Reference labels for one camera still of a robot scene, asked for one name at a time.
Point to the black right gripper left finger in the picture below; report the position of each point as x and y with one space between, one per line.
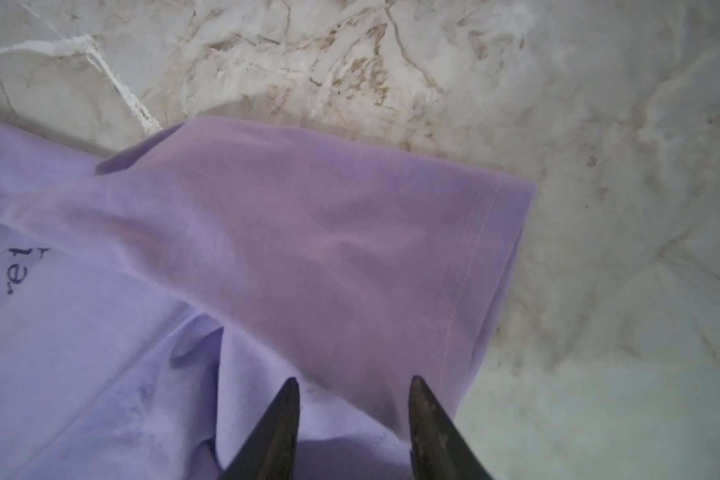
269 451

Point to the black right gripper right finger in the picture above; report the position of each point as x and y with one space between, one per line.
438 451

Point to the purple SHINE t-shirt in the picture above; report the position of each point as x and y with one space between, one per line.
153 303

